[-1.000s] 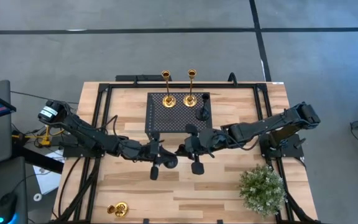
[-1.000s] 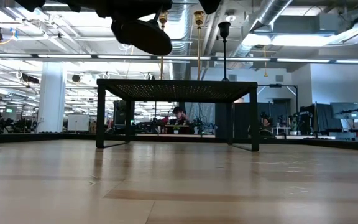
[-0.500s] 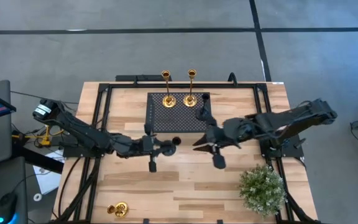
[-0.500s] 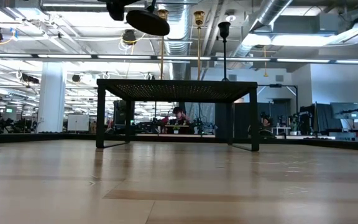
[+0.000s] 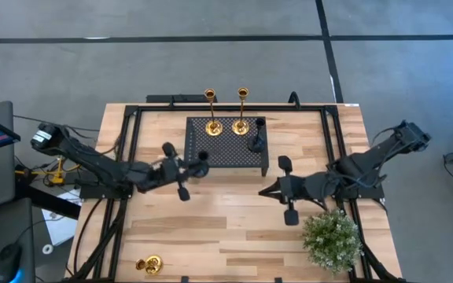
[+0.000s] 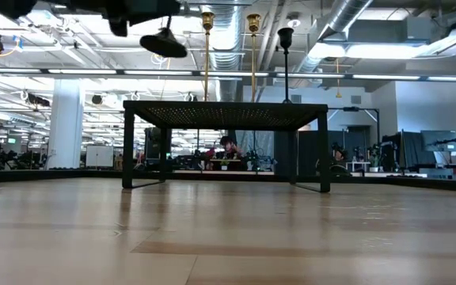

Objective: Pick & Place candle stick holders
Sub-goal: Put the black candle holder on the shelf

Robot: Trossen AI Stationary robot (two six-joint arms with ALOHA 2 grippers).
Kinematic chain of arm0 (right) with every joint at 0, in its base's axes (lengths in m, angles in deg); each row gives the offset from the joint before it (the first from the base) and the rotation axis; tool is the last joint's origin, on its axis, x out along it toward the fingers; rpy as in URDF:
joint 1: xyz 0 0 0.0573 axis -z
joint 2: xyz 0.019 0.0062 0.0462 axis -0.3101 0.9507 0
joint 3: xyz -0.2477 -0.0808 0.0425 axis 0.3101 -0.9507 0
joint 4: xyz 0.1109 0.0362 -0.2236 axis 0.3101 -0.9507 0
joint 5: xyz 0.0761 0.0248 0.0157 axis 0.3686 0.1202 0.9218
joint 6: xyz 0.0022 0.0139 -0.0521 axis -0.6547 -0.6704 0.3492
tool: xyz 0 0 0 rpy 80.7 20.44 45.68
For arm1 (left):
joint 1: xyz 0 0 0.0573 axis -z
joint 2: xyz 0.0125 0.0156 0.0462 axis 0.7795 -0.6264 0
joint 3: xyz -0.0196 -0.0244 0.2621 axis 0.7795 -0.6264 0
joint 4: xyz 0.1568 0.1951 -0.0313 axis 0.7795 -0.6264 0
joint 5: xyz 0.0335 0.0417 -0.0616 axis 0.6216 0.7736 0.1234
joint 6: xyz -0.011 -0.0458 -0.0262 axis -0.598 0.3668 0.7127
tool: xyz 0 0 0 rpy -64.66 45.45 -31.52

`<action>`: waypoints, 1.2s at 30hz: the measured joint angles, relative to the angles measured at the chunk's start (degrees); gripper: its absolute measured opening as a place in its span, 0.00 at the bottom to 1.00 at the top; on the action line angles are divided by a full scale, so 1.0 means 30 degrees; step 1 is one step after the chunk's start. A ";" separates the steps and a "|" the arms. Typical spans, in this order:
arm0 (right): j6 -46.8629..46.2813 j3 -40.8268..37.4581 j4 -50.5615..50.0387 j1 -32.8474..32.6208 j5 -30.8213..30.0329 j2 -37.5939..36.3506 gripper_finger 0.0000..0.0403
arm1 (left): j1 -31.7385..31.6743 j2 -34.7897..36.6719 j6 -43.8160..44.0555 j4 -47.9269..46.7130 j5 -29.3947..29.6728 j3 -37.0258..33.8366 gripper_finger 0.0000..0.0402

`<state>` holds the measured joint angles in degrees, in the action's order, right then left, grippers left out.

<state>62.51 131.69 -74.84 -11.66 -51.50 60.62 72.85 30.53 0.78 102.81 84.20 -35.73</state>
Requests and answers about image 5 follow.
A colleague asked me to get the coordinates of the black cable loop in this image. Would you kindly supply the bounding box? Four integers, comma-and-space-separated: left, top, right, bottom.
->
288, 90, 302, 109

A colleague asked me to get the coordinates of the thin black floor cable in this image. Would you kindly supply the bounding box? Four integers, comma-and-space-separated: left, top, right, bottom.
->
13, 114, 100, 132

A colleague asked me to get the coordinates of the white paper sheet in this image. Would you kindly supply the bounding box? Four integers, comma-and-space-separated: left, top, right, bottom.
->
40, 188, 83, 247

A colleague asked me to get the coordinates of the black support beam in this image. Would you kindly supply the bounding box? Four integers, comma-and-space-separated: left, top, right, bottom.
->
13, 182, 82, 220

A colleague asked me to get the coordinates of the black perforated metal shelf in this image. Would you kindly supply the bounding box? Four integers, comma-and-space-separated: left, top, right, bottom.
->
182, 116, 271, 178

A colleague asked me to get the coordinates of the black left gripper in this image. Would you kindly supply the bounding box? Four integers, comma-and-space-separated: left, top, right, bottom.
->
147, 141, 204, 202

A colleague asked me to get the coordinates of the tall gold candlestick holder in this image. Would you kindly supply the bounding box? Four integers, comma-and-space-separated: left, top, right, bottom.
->
231, 86, 251, 137
204, 88, 224, 138

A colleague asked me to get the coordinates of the black computer mouse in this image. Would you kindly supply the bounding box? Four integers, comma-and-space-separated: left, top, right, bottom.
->
0, 243, 23, 283

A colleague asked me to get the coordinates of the black mounting bar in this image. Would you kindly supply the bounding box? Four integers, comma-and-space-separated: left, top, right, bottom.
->
146, 94, 218, 105

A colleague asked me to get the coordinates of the dark grey desk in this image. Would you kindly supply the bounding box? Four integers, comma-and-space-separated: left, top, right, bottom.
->
0, 197, 35, 283

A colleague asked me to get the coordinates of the black aluminium table frame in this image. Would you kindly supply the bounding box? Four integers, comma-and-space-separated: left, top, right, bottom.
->
64, 102, 408, 283

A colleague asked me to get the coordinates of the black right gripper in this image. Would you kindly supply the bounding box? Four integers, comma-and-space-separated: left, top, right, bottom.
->
258, 156, 315, 226

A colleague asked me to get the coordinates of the short gold candlestick holder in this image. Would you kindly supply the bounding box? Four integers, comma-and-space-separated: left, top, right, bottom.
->
134, 255, 164, 275

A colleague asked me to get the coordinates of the green potted plant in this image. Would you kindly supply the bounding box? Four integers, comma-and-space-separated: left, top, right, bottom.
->
301, 208, 364, 274

